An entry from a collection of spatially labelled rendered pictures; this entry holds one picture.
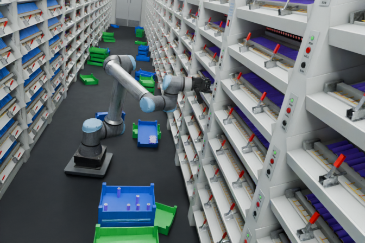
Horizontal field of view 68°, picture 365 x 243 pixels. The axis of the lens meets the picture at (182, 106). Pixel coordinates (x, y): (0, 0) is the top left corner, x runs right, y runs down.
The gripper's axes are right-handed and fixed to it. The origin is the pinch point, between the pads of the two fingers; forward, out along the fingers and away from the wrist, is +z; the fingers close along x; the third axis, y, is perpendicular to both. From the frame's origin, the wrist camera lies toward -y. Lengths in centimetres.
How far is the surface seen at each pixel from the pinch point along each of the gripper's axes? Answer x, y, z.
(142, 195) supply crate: -24, -63, -44
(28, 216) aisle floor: -7, -96, -114
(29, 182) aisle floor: 27, -96, -124
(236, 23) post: -18.2, 42.9, -7.1
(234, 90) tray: -35.5, 13.1, -7.0
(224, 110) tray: -21.2, -3.9, -3.5
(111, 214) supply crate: -41, -60, -61
